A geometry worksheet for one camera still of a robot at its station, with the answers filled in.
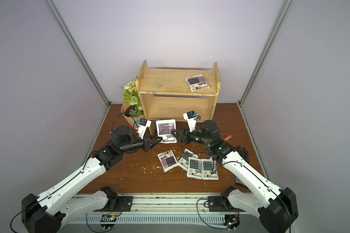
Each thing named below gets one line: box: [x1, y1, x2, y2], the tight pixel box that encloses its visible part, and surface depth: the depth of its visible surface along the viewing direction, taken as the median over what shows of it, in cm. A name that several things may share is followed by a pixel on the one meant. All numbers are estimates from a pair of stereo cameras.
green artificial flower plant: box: [121, 81, 144, 118], surface depth 88 cm
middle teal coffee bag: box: [186, 156, 204, 180], surface depth 85 cm
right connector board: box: [222, 214, 241, 230], surface depth 71 cm
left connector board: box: [100, 214, 117, 230], surface depth 72 cm
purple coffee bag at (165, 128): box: [155, 118, 177, 144], surface depth 71 cm
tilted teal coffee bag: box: [177, 148, 199, 172], surface depth 89 cm
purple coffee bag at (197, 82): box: [185, 74, 210, 92], surface depth 70 cm
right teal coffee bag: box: [201, 158, 219, 181], surface depth 85 cm
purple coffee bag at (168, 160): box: [157, 149, 179, 173], surface depth 89 cm
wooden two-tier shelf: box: [135, 60, 221, 135], surface depth 76 cm
